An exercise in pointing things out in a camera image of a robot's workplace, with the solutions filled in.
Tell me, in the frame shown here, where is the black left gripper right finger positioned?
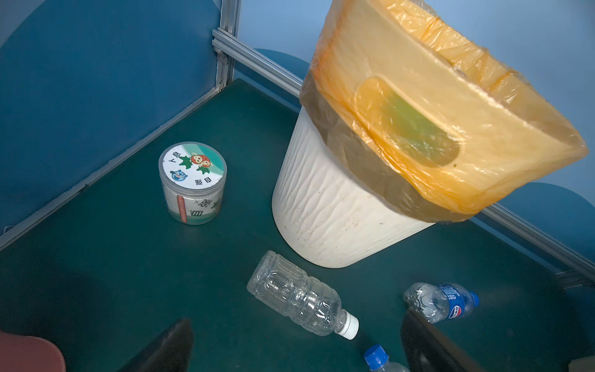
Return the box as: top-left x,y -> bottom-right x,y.
401,310 -> 485,372

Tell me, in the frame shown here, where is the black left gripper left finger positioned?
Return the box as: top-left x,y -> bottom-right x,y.
119,318 -> 194,372

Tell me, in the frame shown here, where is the pepsi bottle blue cap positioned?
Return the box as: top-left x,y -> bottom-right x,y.
403,282 -> 480,324

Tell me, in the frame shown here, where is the clear bottle blue label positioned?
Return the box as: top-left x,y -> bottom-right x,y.
364,344 -> 409,372

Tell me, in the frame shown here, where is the white bin orange liner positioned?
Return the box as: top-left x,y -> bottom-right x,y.
272,1 -> 588,268

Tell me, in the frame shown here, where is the clear unlabelled bottle white cap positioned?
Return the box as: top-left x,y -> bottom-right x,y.
246,250 -> 359,340

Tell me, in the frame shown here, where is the pink watering can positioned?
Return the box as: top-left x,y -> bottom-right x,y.
1,333 -> 66,372

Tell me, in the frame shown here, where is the green white round tin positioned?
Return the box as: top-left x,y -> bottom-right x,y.
159,141 -> 228,226

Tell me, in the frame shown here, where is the aluminium frame rail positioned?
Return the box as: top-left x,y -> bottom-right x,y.
212,28 -> 594,281

